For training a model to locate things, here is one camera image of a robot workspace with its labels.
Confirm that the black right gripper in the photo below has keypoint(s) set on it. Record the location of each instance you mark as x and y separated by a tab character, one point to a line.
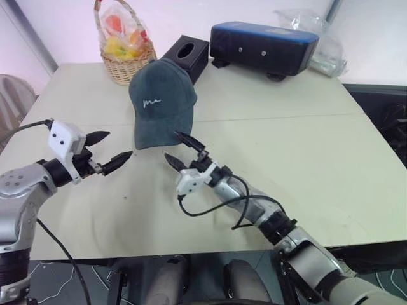
201	162

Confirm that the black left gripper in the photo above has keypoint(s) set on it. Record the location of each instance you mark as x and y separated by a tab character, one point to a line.
83	165

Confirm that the dark green baseball cap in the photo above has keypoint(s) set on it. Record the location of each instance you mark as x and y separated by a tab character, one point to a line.
162	114

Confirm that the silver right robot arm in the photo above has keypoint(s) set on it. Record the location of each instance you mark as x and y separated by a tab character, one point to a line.
299	244

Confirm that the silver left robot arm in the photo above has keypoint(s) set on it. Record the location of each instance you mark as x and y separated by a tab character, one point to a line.
22	197

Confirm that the black tissue box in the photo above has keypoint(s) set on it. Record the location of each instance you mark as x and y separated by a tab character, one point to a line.
187	62

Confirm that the beige chair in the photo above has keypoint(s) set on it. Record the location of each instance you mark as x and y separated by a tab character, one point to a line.
14	98

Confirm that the clear plastic bag of fruit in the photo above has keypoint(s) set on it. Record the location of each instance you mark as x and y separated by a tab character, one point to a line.
125	38

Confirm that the blue and black case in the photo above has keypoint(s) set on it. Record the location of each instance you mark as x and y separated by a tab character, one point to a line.
260	47

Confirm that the black metal bar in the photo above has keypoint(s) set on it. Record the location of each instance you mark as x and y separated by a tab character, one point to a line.
116	287

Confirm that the crumpled clear plastic bag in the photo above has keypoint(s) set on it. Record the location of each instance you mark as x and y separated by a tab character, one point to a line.
327	47

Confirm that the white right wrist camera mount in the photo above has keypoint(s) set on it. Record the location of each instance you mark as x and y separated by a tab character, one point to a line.
188	182

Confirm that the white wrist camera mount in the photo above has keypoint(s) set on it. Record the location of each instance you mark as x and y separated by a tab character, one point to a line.
188	182
62	136

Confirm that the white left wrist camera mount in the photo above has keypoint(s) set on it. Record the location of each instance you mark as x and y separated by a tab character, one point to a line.
62	136

